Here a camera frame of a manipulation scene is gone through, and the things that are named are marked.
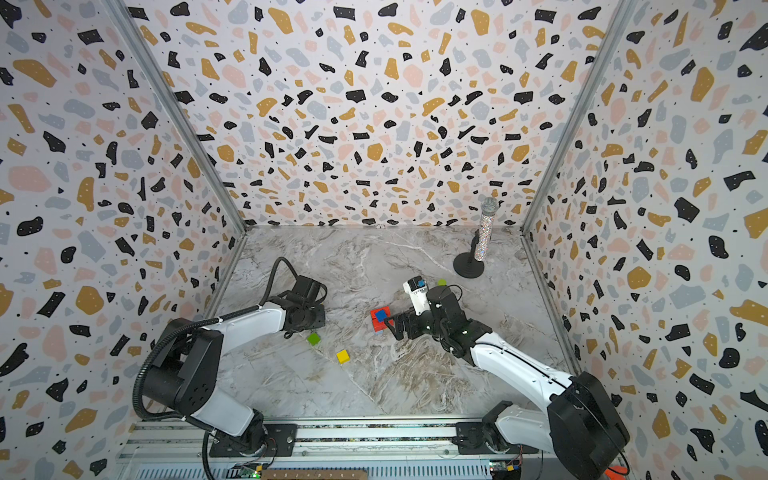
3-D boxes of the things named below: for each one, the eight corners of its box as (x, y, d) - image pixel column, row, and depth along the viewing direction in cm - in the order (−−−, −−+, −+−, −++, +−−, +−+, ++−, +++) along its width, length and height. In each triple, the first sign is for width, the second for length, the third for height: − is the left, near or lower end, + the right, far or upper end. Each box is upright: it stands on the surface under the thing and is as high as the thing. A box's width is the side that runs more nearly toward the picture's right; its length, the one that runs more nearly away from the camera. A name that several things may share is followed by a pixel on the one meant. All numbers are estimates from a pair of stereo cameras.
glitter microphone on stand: (458, 274, 111) (476, 206, 85) (469, 264, 114) (489, 195, 89) (472, 283, 108) (494, 215, 83) (482, 272, 111) (506, 204, 86)
